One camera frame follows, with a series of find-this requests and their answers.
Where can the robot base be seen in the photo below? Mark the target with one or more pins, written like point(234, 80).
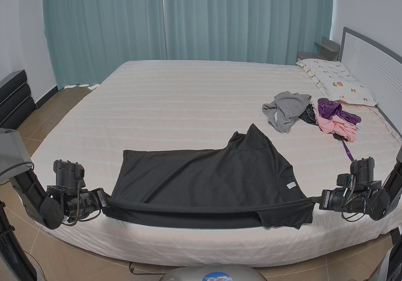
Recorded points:
point(188, 274)

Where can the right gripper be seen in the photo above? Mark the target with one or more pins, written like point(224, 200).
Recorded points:
point(336, 201)

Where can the black patterned garment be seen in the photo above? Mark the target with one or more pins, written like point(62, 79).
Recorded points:
point(309, 115)

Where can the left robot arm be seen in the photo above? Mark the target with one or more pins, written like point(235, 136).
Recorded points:
point(31, 192)

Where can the white printed pillow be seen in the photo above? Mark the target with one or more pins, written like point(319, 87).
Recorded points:
point(336, 80)

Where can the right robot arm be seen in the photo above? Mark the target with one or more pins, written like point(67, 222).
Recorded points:
point(381, 203)

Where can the purple garment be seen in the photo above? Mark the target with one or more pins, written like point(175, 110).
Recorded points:
point(328, 107)

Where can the blue-green curtain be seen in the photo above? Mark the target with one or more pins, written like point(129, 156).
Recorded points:
point(248, 9)
point(103, 22)

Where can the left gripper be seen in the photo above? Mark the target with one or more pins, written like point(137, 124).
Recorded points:
point(89, 206)

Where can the pink garment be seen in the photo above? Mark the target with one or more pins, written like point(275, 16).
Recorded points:
point(336, 127)

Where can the grey garment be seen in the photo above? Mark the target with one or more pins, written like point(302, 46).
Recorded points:
point(289, 107)

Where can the black chest of drawers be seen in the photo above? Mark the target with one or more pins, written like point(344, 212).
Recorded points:
point(14, 97)

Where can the grey bedside table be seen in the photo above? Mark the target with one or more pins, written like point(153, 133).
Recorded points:
point(326, 47)

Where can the black T-shirt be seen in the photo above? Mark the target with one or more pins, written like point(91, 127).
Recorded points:
point(194, 176)

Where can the bed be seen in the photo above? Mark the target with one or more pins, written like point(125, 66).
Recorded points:
point(188, 94)

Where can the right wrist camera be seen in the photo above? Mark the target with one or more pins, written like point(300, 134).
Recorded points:
point(343, 181)

